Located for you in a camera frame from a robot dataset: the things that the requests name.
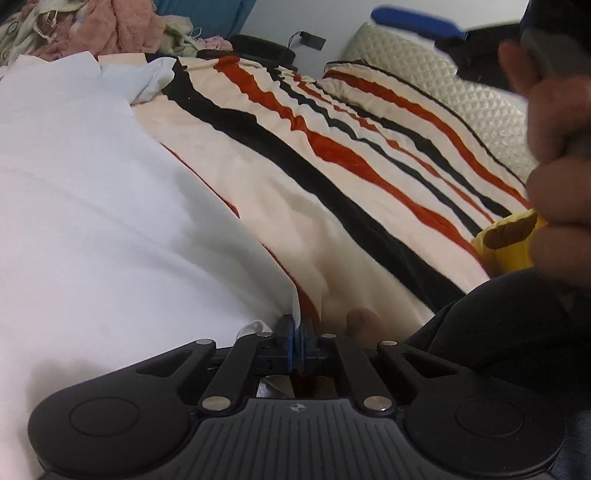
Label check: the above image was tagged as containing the green patterned garment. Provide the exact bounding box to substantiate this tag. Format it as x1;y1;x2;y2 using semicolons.
1;1;204;66

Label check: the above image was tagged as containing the yellow garment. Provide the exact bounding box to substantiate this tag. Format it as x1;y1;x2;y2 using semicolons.
472;209;547;277

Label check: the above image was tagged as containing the white t-shirt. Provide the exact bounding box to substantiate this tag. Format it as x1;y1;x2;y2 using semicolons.
1;53;300;479

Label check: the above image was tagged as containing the striped fleece blanket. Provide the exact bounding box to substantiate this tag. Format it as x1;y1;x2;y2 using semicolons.
133;55;529;340

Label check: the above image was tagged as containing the wall power socket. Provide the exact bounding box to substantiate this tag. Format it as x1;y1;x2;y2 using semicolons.
287;31;327;51

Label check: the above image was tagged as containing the person left hand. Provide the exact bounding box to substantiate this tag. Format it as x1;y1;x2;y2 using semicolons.
346;308;389;349

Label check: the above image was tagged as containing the pink fluffy blanket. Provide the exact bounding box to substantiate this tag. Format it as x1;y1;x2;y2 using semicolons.
32;0;166;61

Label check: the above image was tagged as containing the person right hand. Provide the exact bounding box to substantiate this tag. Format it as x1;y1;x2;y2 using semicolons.
498;42;590;294

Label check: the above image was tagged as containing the right blue curtain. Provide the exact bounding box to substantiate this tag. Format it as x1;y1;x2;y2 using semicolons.
154;0;256;38

